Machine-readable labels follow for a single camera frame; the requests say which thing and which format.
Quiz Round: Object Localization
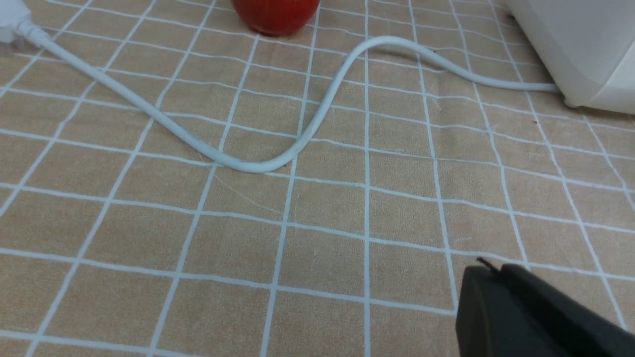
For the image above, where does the orange checkered tablecloth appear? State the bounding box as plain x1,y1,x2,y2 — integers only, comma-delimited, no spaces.
0,0,634,357

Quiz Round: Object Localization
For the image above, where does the red apple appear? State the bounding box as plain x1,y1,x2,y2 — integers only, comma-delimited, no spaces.
231,0,320,38

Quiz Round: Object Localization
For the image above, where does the white toaster power cable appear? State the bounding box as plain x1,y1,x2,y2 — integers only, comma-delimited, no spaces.
15,20,560,174

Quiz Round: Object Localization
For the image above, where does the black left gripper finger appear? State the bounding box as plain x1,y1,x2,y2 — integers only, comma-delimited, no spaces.
455,257,635,357

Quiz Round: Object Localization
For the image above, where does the white power plug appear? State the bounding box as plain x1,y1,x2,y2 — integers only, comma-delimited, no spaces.
0,0,36,55

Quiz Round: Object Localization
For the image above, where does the white two-slot toaster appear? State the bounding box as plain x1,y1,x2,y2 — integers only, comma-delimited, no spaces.
505,0,635,115

